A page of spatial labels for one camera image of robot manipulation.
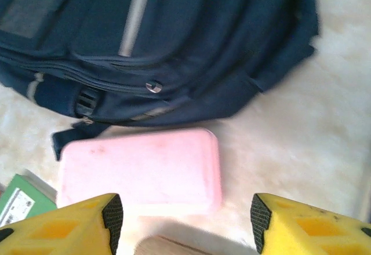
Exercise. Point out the pink pencil case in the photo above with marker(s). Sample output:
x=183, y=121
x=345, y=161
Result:
x=139, y=168

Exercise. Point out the tan glasses case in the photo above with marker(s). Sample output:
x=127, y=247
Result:
x=168, y=247

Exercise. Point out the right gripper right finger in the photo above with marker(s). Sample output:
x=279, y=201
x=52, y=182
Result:
x=313, y=229

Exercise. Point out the green notebook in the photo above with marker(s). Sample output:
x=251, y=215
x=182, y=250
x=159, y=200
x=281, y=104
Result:
x=23, y=200

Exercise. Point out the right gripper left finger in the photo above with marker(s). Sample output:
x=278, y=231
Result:
x=58, y=229

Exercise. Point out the navy blue backpack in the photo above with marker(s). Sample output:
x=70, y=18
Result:
x=203, y=34

